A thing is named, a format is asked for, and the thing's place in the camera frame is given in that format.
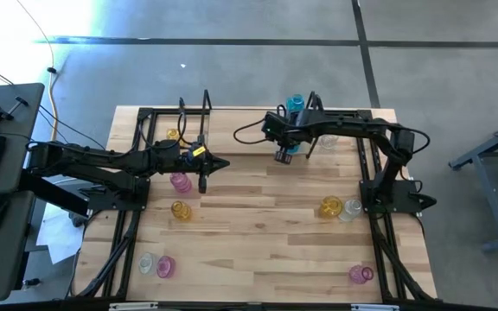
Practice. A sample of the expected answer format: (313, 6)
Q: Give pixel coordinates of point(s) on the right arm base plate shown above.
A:
(398, 196)

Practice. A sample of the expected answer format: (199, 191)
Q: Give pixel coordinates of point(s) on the clear glass vase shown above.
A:
(329, 141)
(147, 263)
(350, 210)

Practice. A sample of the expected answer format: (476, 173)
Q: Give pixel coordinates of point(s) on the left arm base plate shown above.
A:
(110, 196)

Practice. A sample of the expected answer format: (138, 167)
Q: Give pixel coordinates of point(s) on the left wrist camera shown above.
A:
(188, 157)

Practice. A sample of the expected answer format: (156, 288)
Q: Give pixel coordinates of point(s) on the yellow bumpy glass vase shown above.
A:
(331, 206)

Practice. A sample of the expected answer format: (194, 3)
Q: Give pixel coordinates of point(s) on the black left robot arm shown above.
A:
(102, 160)

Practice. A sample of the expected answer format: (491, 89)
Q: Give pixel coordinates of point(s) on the yellow tag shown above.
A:
(198, 151)

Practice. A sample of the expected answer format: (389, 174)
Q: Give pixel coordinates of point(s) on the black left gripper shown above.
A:
(203, 183)

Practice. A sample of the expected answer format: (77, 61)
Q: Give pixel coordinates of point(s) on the white bracket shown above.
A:
(374, 307)
(133, 306)

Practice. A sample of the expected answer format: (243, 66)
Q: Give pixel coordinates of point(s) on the dark grey desk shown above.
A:
(11, 108)

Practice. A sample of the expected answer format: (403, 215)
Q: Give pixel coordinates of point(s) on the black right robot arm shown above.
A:
(353, 126)

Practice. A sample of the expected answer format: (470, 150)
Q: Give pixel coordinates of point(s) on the white paper sheet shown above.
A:
(61, 233)

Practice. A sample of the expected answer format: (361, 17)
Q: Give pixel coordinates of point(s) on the blue textured glass vase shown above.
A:
(295, 103)

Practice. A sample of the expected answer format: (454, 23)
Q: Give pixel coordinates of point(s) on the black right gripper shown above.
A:
(288, 137)

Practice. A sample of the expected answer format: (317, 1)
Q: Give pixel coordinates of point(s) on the grey metal table frame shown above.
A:
(489, 194)

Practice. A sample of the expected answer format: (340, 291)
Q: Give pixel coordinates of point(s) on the pink ribbed glass vase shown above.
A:
(165, 267)
(181, 182)

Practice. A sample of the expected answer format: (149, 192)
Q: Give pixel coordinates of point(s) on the black aluminium rig frame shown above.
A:
(145, 113)

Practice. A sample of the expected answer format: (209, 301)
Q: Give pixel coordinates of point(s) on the narrow yellow ribbed glass vase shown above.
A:
(173, 135)

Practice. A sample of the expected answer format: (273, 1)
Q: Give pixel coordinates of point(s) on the wide yellow ribbed glass vase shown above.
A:
(181, 211)

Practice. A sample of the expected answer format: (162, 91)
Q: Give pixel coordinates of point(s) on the pink swirled glass vase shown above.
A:
(360, 274)

